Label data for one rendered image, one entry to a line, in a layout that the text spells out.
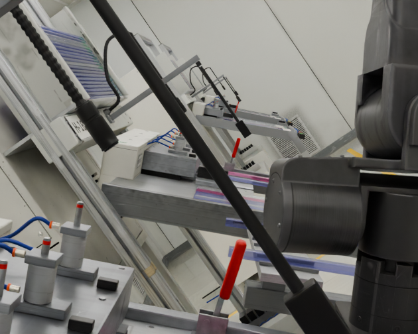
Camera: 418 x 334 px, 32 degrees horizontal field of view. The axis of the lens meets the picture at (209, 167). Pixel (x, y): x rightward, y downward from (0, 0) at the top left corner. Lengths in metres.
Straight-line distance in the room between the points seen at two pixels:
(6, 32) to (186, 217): 0.57
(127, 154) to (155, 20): 6.54
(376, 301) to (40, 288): 0.25
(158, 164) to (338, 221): 1.35
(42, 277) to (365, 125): 0.27
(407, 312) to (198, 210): 1.02
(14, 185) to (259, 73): 6.69
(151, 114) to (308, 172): 4.59
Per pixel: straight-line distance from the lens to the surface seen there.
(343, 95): 8.22
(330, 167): 0.52
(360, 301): 0.56
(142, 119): 5.10
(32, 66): 1.67
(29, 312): 0.58
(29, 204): 1.58
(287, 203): 0.50
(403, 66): 0.53
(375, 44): 0.56
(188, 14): 8.20
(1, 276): 0.47
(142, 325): 0.77
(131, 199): 1.54
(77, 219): 0.68
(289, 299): 0.42
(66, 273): 0.68
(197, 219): 1.53
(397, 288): 0.54
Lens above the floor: 1.23
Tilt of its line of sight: 4 degrees down
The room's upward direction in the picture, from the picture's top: 35 degrees counter-clockwise
